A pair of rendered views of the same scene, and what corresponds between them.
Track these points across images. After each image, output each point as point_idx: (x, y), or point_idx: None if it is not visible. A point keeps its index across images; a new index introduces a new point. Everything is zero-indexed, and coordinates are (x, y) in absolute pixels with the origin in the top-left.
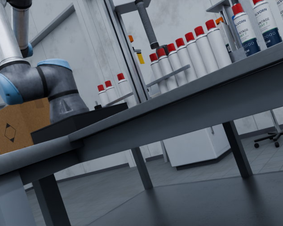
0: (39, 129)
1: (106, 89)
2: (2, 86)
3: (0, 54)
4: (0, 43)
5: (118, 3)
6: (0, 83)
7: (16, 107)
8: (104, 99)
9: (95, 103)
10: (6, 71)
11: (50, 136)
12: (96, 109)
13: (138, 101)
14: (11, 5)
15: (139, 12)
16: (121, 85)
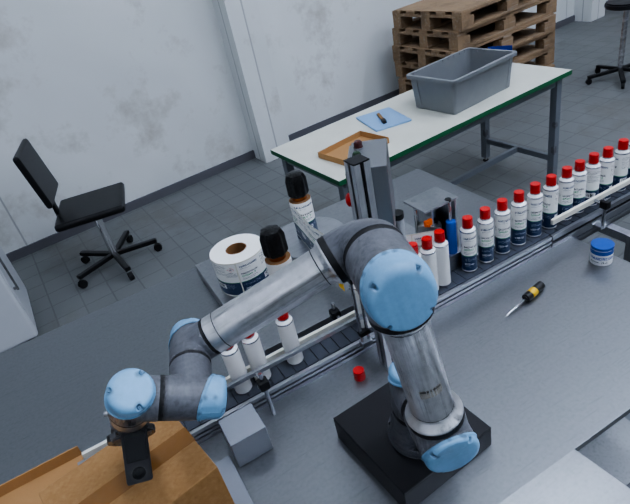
0: (428, 476)
1: (252, 343)
2: (478, 449)
3: (450, 401)
4: (447, 383)
5: (395, 225)
6: (477, 446)
7: (211, 485)
8: (241, 360)
9: (262, 378)
10: (465, 423)
11: (445, 473)
12: (267, 387)
13: (389, 353)
14: (343, 281)
15: (402, 231)
16: (291, 327)
